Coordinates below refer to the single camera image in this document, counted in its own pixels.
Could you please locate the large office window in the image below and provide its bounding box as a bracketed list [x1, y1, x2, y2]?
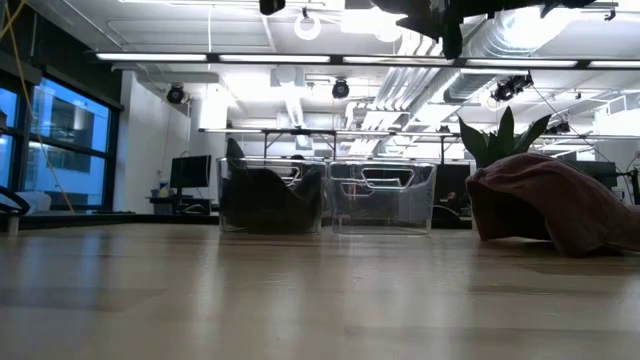
[0, 74, 121, 211]

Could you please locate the black cluttered desk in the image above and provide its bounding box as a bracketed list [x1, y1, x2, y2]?
[147, 192, 219, 217]

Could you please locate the long linear ceiling light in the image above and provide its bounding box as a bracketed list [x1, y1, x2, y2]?
[94, 51, 640, 70]

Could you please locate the black ceiling spotlight cluster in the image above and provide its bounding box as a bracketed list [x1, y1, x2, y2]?
[490, 72, 535, 104]

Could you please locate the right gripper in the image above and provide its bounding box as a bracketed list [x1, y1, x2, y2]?
[372, 0, 501, 61]

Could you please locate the green leafy plant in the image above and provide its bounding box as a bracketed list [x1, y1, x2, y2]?
[458, 106, 553, 169]

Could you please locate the clear plastic bin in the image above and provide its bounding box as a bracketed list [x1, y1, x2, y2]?
[325, 159, 437, 236]
[216, 157, 327, 235]

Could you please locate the yellow cable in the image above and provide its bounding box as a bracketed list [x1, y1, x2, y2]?
[0, 0, 76, 214]

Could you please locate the maroon corduroy baseball cap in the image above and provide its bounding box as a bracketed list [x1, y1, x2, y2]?
[464, 152, 640, 259]

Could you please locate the white hanging ring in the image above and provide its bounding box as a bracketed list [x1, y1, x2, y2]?
[293, 12, 323, 42]

